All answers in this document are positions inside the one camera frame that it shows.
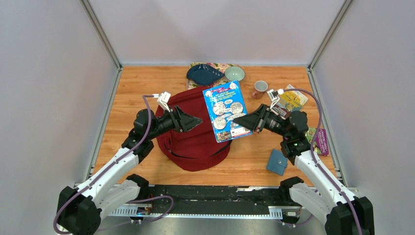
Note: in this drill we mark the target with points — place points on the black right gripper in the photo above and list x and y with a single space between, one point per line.
252 121

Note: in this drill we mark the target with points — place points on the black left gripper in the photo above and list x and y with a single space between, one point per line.
184 123

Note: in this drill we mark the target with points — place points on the red student backpack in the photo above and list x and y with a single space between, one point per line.
197 149

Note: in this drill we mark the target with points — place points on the blue treehouse book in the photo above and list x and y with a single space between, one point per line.
225 103

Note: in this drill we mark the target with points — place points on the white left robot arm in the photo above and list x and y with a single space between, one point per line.
81 210

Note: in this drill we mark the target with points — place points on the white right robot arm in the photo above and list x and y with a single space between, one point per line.
340 210

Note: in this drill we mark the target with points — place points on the pink patterned mug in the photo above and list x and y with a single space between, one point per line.
260 88

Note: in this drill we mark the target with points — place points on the yellow and teal paperback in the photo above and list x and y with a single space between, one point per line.
289 101

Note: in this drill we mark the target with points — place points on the blue leather wallet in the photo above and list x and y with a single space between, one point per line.
277 163

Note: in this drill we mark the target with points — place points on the pale green ceramic bowl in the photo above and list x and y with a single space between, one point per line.
234 73

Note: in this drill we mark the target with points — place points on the dark blue leaf plate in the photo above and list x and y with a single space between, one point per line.
204 74

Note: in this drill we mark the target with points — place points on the purple treehouse book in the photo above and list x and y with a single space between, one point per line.
320 144

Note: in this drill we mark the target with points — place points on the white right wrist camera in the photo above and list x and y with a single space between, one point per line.
274 96

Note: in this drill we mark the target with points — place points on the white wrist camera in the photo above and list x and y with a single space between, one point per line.
274 96
162 100

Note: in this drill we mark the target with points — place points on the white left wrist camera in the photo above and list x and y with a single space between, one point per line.
162 100

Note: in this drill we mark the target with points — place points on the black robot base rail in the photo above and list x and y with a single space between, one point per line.
226 201

